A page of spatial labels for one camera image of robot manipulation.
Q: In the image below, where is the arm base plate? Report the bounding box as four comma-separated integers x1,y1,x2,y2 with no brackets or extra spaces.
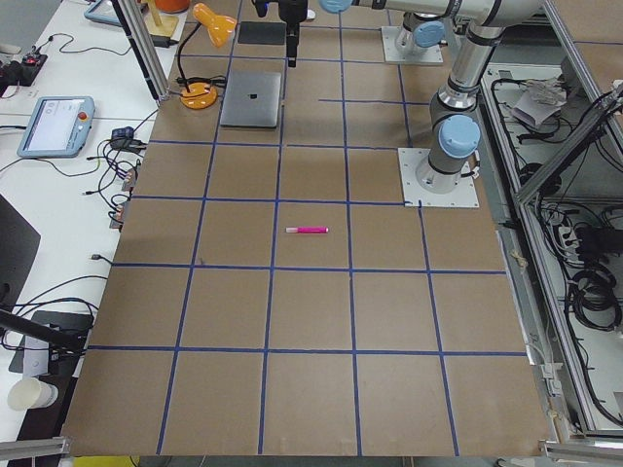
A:
381,21,445,66
397,148,480,209

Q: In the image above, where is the wooden stand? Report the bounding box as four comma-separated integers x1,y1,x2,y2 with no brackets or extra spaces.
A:
145,0,179,38

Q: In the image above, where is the black mousepad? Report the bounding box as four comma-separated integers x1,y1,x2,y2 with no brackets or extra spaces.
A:
238,21,286,46

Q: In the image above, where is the black power adapter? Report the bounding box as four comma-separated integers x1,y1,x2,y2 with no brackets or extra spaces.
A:
150,34,179,49

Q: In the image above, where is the orange cylinder container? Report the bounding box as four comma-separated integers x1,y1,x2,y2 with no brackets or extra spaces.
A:
155,0,190,14

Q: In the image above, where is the pink highlighter pen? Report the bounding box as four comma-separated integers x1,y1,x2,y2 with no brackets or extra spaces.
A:
284,226,329,234

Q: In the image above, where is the white paper cup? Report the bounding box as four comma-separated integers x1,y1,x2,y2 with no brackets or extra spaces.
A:
7,377,58,411

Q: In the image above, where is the orange desk lamp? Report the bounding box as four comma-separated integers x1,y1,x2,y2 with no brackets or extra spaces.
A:
176,3,238,110

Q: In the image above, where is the grey closed laptop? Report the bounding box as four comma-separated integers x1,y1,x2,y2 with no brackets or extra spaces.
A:
220,70,281,128

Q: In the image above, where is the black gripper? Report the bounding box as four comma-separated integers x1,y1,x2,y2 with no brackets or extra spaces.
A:
252,0,315,67

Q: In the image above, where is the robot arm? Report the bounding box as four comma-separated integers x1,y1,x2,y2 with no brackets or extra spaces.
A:
320,0,542,194
276,1,445,67

